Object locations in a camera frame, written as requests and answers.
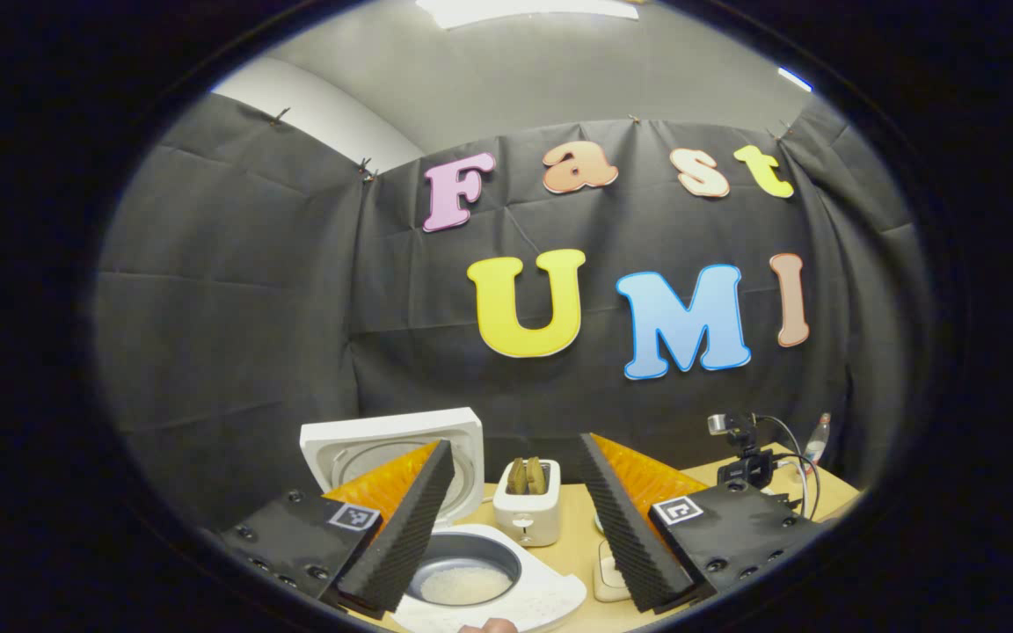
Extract white toaster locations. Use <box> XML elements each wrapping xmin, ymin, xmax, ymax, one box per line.
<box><xmin>493</xmin><ymin>459</ymin><xmax>562</xmax><ymax>548</ymax></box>

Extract black camera on tripod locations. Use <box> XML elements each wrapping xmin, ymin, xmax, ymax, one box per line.
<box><xmin>707</xmin><ymin>411</ymin><xmax>780</xmax><ymax>490</ymax></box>

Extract white rice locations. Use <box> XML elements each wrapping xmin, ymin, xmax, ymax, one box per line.
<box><xmin>419</xmin><ymin>566</ymin><xmax>514</xmax><ymax>607</ymax></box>

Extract black cable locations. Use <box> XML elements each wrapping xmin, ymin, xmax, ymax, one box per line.
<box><xmin>754</xmin><ymin>415</ymin><xmax>824</xmax><ymax>521</ymax></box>

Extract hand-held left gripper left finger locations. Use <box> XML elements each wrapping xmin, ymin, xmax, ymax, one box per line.
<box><xmin>221</xmin><ymin>440</ymin><xmax>456</xmax><ymax>621</ymax></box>

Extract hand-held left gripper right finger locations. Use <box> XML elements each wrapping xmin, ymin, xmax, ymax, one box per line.
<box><xmin>579</xmin><ymin>433</ymin><xmax>824</xmax><ymax>614</ymax></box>

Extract large ceiling light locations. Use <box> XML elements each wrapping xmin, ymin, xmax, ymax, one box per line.
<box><xmin>415</xmin><ymin>0</ymin><xmax>640</xmax><ymax>30</ymax></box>

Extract clear water bottle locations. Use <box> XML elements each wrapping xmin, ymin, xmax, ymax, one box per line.
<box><xmin>805</xmin><ymin>412</ymin><xmax>833</xmax><ymax>468</ymax></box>

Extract white rice cooker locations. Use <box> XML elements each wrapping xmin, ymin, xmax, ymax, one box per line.
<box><xmin>300</xmin><ymin>407</ymin><xmax>587</xmax><ymax>633</ymax></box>

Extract toast slices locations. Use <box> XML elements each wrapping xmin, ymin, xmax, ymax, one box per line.
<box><xmin>506</xmin><ymin>456</ymin><xmax>550</xmax><ymax>496</ymax></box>

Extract black backdrop cloth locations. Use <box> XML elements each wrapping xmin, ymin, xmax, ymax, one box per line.
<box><xmin>93</xmin><ymin>92</ymin><xmax>934</xmax><ymax>528</ymax></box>

